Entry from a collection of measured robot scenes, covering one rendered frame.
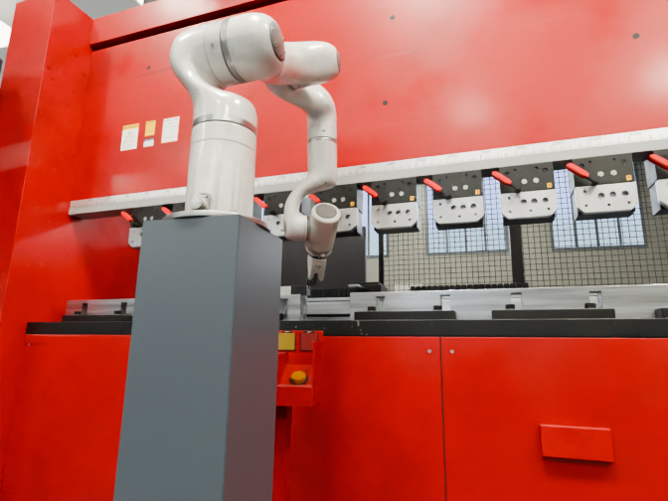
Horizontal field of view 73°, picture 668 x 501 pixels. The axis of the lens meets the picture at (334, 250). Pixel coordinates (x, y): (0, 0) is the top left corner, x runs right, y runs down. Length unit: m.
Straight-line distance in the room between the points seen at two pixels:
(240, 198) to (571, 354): 0.89
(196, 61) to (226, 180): 0.26
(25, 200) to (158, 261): 1.41
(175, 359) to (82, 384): 1.16
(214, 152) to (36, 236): 1.42
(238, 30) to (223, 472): 0.73
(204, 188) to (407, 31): 1.14
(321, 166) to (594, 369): 0.88
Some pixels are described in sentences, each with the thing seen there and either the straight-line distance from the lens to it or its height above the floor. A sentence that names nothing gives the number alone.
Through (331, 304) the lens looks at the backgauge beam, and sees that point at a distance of 1.74.
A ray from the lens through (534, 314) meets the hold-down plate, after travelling 1.34.
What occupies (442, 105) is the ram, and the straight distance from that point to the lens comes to 1.58.
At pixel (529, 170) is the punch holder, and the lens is 1.47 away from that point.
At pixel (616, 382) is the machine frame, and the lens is 1.29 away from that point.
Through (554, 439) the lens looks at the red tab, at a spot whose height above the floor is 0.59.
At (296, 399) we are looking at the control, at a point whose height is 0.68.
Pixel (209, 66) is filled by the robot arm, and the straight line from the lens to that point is 0.95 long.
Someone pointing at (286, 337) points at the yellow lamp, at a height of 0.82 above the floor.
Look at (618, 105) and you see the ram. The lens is 1.58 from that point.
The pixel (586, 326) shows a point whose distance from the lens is 1.28.
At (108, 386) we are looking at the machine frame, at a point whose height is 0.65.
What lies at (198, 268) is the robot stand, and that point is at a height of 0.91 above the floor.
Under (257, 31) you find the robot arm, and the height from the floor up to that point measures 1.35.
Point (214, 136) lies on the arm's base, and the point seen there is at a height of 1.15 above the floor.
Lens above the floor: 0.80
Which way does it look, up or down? 12 degrees up
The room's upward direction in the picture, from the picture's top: 1 degrees clockwise
